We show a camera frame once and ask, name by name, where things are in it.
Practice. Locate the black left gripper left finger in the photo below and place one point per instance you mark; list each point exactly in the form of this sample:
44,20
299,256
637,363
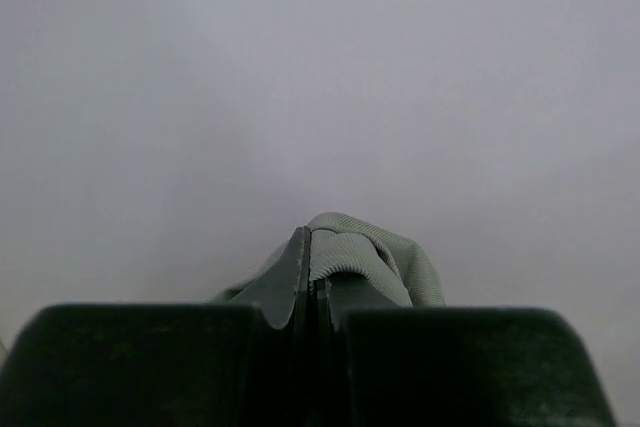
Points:
235,363

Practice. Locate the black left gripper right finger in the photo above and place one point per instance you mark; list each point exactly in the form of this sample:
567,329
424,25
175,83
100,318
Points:
385,365

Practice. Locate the grey skirt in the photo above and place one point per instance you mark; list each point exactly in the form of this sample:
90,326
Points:
346,252

